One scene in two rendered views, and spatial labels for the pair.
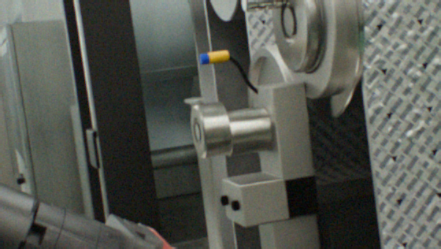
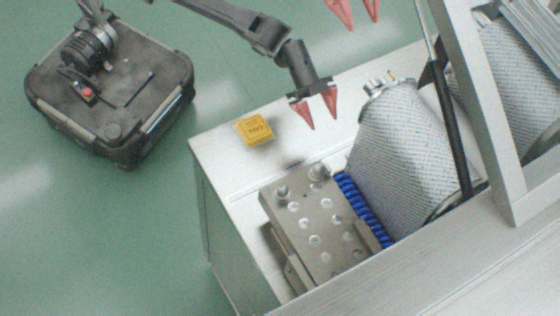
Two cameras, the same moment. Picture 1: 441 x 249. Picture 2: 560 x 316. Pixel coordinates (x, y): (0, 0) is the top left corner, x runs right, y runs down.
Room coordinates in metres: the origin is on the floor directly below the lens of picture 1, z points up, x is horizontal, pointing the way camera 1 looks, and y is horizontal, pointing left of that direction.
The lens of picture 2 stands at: (0.20, -0.65, 2.25)
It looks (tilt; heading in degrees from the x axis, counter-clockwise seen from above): 61 degrees down; 67
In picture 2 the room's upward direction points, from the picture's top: 9 degrees clockwise
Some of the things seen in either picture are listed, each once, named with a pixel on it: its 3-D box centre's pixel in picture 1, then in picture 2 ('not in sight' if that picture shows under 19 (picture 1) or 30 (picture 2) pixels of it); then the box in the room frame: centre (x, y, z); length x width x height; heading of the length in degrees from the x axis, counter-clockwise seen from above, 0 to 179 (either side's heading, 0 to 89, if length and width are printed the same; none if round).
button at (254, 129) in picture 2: not in sight; (253, 129); (0.44, 0.11, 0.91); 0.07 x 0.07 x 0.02; 15
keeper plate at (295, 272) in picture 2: not in sight; (299, 282); (0.44, -0.32, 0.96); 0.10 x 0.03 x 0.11; 105
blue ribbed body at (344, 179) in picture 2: not in sight; (364, 213); (0.61, -0.22, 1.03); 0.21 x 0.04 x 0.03; 105
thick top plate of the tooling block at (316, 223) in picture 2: not in sight; (334, 252); (0.52, -0.28, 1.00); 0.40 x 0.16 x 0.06; 105
